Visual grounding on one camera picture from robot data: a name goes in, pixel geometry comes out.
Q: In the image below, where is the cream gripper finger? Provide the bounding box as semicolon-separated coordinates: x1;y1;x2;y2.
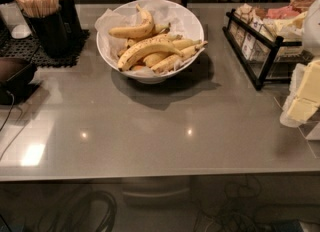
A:
287;98;319;122
296;60;320;103

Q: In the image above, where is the large front yellow banana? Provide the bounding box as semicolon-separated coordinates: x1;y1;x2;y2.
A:
117;38;182;71

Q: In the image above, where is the white ceramic bowl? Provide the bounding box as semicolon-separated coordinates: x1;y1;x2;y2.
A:
95;0;204;84

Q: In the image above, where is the lower right yellow banana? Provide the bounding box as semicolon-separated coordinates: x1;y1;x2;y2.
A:
151;41;207;74

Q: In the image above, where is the right middle yellow banana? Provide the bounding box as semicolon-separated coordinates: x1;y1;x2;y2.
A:
143;39;201;68

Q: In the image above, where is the top curved yellow banana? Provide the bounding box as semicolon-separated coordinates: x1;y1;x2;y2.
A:
108;4;154;38

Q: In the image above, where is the black stir stick holder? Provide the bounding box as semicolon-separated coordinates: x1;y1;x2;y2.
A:
23;11;69;58

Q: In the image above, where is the wooden stir stick bundle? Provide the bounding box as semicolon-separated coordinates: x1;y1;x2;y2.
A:
15;0;59;18

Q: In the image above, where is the black rubber grid mat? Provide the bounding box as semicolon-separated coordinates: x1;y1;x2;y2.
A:
0;29;90;67

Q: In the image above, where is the black device at left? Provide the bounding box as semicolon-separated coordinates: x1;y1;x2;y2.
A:
0;57;37;105

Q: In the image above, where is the clear glass shaker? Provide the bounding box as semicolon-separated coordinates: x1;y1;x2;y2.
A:
0;0;31;39

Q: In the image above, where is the black wire condiment rack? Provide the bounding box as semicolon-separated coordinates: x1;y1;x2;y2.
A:
223;9;313;90

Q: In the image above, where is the black power cable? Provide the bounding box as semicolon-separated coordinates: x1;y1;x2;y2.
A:
0;90;16;132

